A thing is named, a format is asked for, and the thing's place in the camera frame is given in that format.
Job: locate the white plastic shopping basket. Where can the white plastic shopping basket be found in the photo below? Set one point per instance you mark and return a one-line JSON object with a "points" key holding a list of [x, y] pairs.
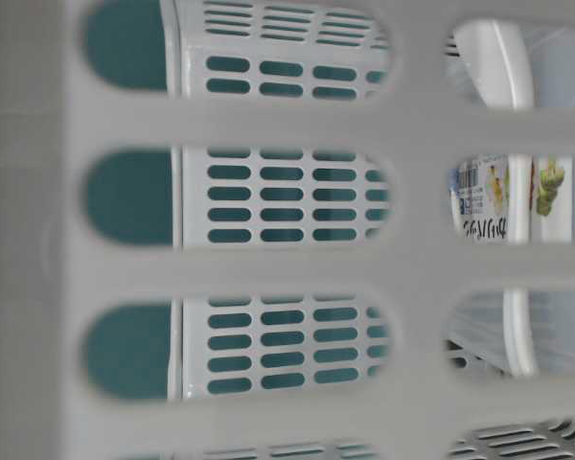
{"points": [[57, 276]]}

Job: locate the clear plastic labelled container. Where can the clear plastic labelled container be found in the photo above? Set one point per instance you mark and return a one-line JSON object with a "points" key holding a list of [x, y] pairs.
{"points": [[479, 199]]}

